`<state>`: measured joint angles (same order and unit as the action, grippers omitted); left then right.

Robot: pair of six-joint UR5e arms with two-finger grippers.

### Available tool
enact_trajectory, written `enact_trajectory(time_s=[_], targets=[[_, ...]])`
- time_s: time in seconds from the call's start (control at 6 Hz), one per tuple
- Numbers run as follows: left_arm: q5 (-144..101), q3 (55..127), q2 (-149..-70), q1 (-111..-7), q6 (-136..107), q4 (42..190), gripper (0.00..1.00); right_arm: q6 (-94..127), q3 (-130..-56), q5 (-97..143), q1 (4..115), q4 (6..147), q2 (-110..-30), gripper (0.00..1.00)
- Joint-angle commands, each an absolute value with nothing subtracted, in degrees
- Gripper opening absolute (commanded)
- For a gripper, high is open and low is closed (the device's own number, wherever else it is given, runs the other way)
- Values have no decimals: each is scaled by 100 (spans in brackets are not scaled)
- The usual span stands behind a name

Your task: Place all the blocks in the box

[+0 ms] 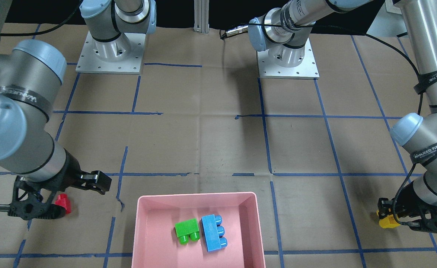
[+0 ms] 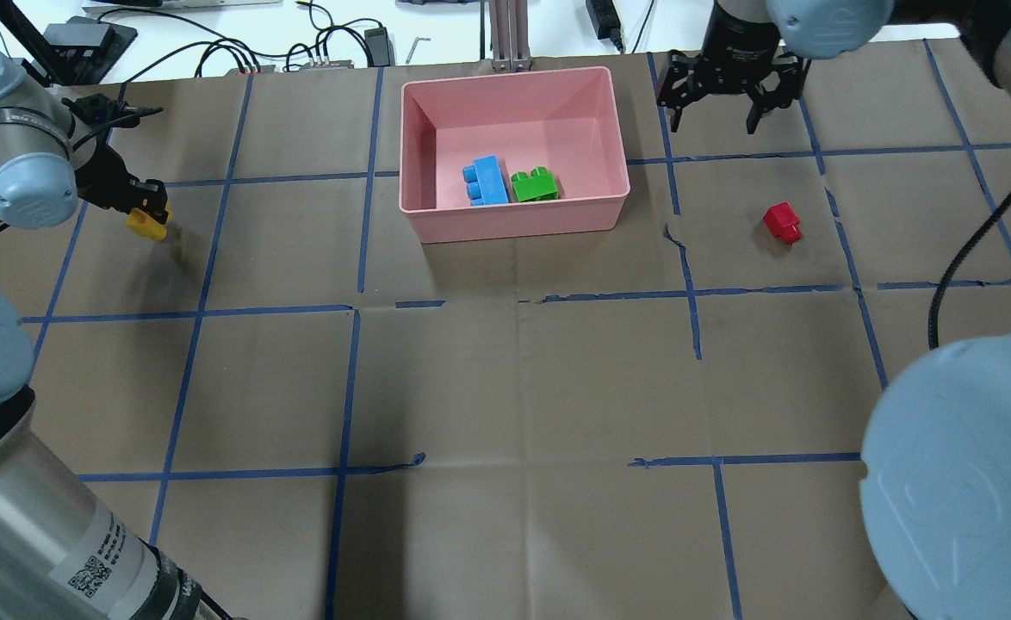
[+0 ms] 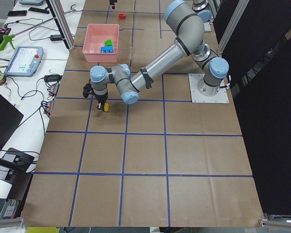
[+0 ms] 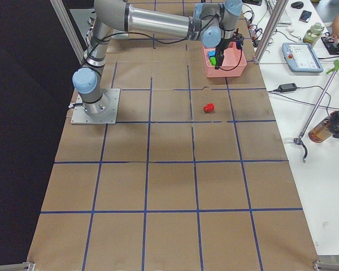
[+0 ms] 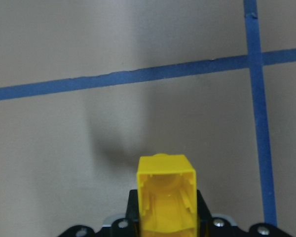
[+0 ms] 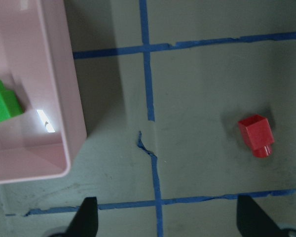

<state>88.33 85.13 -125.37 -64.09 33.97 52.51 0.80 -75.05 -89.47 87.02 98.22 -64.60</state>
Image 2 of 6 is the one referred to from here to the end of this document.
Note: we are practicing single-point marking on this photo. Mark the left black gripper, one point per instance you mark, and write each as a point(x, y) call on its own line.
point(102, 171)

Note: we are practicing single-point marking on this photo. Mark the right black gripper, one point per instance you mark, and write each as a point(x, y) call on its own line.
point(736, 39)

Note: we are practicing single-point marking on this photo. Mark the yellow toy block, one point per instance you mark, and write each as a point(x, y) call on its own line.
point(145, 225)

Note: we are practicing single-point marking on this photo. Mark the red toy block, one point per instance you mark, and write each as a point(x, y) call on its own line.
point(782, 222)

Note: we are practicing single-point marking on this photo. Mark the green toy block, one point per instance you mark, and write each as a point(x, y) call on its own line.
point(536, 185)

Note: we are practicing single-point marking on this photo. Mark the blue toy block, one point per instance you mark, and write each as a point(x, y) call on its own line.
point(485, 182)

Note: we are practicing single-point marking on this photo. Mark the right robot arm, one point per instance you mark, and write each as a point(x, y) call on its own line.
point(936, 497)

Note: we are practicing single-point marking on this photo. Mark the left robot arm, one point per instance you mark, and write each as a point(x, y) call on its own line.
point(63, 553)

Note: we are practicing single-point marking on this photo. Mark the pink plastic box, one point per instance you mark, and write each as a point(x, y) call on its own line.
point(564, 120)

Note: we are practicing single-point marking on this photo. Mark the black monitor stand base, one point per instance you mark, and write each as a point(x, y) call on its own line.
point(80, 51)

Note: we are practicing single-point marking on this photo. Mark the black power adapter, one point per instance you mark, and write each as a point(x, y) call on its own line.
point(606, 22)

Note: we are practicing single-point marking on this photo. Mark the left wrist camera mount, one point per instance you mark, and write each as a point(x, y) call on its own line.
point(99, 111)

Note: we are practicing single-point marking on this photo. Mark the aluminium frame post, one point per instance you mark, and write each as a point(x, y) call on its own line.
point(509, 36)

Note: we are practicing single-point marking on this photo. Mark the grey cable hub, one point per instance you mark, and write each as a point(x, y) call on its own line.
point(320, 65)

